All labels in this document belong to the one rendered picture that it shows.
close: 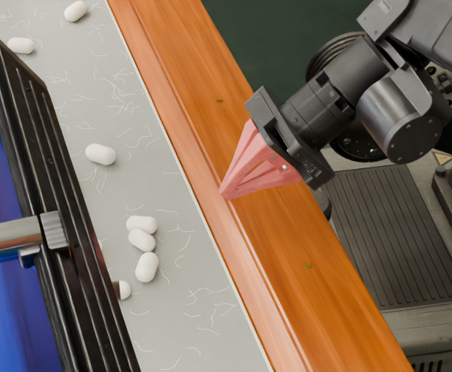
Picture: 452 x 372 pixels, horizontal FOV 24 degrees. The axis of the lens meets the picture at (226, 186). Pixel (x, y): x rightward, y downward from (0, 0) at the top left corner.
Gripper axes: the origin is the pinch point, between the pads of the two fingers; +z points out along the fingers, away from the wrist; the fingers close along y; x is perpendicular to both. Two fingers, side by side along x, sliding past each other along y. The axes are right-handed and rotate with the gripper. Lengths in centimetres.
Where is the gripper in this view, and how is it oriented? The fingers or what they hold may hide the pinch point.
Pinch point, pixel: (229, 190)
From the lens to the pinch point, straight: 105.5
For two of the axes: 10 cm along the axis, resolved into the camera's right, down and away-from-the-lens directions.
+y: 3.1, 6.1, -7.3
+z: -7.3, 6.4, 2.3
